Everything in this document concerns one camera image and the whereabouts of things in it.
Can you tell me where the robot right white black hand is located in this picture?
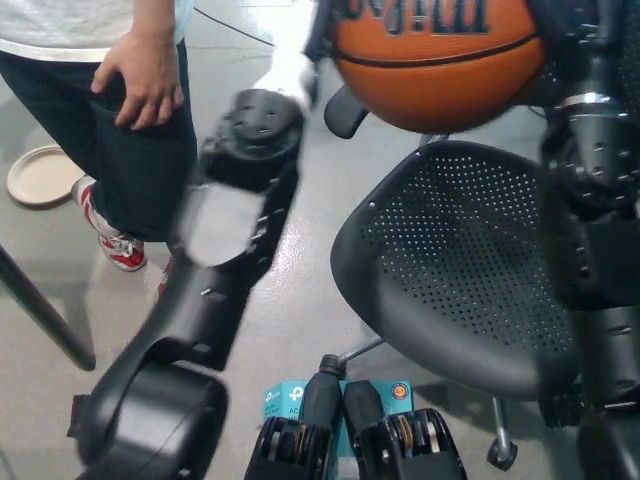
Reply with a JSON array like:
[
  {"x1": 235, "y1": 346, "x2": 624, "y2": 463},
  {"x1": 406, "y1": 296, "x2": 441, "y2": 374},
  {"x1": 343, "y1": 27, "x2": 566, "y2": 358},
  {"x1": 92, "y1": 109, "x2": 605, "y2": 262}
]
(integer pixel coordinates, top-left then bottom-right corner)
[{"x1": 528, "y1": 0, "x2": 637, "y2": 101}]

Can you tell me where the robot left white black hand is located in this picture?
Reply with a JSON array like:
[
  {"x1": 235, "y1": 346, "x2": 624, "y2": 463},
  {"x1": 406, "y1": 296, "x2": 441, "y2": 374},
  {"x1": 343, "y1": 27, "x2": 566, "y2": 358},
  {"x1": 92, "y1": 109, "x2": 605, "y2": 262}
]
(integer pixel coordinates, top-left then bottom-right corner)
[{"x1": 298, "y1": 0, "x2": 346, "y2": 109}]

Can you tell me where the person left hand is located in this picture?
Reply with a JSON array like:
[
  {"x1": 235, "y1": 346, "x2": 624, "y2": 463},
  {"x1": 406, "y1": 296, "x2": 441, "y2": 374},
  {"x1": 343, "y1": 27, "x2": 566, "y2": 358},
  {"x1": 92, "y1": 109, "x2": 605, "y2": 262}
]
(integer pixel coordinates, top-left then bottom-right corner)
[{"x1": 91, "y1": 18, "x2": 185, "y2": 132}]

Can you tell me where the orange Wilson basketball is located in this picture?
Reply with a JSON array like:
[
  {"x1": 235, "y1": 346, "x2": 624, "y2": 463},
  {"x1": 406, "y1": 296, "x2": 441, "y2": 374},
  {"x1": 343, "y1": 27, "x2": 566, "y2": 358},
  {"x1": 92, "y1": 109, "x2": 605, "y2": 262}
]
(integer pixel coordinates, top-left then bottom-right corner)
[{"x1": 331, "y1": 0, "x2": 547, "y2": 134}]

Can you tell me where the black chair armrest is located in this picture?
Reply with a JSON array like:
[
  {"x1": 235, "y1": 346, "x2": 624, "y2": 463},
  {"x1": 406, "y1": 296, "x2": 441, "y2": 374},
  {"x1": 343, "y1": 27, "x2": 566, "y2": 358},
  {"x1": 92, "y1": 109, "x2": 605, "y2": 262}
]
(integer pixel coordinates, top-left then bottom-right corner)
[{"x1": 323, "y1": 85, "x2": 372, "y2": 140}]

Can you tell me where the person in grey shirt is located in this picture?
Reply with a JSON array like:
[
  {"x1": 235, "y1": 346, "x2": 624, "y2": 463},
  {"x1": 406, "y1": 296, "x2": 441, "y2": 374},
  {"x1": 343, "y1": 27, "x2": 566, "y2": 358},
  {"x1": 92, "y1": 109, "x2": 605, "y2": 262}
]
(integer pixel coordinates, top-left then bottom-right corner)
[{"x1": 0, "y1": 0, "x2": 200, "y2": 245}]

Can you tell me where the person right red white sneaker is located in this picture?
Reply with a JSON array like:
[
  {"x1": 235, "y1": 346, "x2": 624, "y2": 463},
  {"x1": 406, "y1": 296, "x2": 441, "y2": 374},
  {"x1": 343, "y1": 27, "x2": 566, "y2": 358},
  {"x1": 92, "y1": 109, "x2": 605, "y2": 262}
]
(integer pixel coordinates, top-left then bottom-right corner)
[{"x1": 71, "y1": 175, "x2": 149, "y2": 273}]

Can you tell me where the black perforated chair seat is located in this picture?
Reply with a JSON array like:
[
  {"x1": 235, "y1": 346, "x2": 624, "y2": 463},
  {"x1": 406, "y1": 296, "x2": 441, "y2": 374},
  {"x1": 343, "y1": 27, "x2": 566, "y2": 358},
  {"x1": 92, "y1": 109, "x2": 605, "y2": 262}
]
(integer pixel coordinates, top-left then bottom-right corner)
[{"x1": 329, "y1": 139, "x2": 587, "y2": 402}]

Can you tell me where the chair base with casters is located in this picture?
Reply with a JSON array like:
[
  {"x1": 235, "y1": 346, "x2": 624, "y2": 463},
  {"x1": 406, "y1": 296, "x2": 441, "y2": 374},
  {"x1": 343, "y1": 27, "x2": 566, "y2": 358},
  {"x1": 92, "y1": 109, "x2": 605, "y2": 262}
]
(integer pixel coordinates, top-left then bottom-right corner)
[{"x1": 338, "y1": 335, "x2": 520, "y2": 472}]

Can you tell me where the robot right black body block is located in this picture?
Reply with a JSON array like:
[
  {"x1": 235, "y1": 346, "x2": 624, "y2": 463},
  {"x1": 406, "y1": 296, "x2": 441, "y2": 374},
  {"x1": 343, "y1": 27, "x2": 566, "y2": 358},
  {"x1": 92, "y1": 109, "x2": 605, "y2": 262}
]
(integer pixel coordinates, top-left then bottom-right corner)
[{"x1": 342, "y1": 379, "x2": 469, "y2": 480}]

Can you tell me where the beige paper plate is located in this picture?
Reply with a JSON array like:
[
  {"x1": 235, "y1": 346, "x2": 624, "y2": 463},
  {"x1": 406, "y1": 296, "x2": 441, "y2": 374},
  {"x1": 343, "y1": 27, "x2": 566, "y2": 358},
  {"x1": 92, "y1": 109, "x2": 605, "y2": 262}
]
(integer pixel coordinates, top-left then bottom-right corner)
[{"x1": 5, "y1": 144, "x2": 87, "y2": 209}]

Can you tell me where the black slanted table leg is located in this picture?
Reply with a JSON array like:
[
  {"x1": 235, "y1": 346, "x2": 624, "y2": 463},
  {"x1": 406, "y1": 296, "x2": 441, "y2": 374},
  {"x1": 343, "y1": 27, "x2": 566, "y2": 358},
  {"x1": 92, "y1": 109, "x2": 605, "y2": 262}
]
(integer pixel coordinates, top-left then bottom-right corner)
[{"x1": 0, "y1": 243, "x2": 97, "y2": 373}]

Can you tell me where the black tape square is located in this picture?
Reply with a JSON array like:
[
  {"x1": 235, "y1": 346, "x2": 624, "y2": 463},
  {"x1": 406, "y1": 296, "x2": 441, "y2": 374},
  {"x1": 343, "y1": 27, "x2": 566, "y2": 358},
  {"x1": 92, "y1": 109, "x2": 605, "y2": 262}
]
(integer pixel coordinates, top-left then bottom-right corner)
[{"x1": 66, "y1": 393, "x2": 92, "y2": 440}]

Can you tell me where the teal TP-Link cardboard box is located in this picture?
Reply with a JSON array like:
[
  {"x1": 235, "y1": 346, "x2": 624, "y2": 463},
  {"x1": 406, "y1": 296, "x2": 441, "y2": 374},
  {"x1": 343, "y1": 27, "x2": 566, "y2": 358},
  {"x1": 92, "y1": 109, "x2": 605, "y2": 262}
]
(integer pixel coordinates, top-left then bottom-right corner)
[{"x1": 263, "y1": 379, "x2": 414, "y2": 459}]

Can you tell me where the black floor cable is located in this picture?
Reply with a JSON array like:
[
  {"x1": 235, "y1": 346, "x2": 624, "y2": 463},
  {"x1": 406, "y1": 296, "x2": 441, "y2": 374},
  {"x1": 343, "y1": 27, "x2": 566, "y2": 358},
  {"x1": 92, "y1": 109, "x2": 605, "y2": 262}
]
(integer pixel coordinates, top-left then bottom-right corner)
[{"x1": 191, "y1": 5, "x2": 277, "y2": 50}]

